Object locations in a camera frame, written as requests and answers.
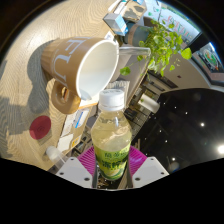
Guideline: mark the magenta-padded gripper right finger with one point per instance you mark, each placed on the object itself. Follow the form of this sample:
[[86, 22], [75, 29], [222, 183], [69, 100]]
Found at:
[[150, 170]]

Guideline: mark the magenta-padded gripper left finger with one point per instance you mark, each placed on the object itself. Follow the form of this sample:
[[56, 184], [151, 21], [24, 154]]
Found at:
[[74, 171]]

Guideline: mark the green-labelled clear drink bottle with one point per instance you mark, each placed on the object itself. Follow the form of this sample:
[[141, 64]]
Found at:
[[111, 133]]

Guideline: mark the small white blue packet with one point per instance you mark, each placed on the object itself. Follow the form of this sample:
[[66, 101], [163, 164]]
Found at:
[[80, 118]]

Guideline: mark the flat round red coaster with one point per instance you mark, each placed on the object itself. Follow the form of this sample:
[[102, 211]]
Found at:
[[40, 127]]

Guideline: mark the group of ceiling lights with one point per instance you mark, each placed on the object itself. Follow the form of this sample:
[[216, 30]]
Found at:
[[220, 149]]

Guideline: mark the grey upholstered sofa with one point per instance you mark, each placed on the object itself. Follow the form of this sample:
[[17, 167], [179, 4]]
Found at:
[[131, 66]]

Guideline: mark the brown ceramic mug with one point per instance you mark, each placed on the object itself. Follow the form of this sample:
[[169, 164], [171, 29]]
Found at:
[[63, 60]]

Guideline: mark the green potted plant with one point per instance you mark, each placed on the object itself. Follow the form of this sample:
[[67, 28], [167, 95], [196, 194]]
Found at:
[[163, 43]]

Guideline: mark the small light blue box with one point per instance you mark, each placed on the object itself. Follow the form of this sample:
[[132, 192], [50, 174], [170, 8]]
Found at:
[[116, 23]]

